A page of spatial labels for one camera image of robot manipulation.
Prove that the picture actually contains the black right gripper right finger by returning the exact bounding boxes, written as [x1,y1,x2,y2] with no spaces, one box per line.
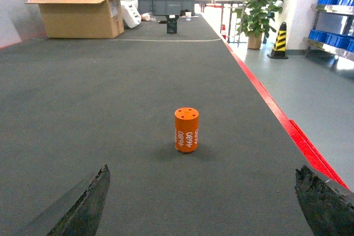
[294,165,353,235]

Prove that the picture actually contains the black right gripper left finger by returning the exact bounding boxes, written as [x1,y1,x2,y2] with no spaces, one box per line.
[17,164,111,236]

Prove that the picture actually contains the orange cylindrical cap 4680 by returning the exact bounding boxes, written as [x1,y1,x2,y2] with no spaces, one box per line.
[175,107,199,153]

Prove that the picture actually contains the steel shelf rack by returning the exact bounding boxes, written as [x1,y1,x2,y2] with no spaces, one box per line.
[303,3,353,61]

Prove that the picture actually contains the blue bin lower shelf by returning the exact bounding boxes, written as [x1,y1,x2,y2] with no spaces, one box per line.
[309,30,353,52]

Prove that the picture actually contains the yellow black traffic cone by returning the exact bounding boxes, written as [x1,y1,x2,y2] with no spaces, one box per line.
[267,22,288,59]

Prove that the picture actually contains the large open cardboard box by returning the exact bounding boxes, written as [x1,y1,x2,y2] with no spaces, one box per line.
[25,0,124,39]

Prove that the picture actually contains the potted green plant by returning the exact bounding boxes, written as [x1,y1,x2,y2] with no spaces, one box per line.
[237,0,283,50]

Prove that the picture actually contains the red white traffic cone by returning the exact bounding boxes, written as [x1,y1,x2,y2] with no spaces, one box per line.
[221,24,227,40]

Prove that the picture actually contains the small black box device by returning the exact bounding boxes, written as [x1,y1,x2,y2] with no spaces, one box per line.
[166,18,178,34]

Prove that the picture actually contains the grey plastic crate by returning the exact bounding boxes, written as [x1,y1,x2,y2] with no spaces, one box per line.
[152,0,195,15]

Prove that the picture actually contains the white paper cup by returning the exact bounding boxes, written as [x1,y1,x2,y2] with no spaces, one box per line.
[185,12,191,21]

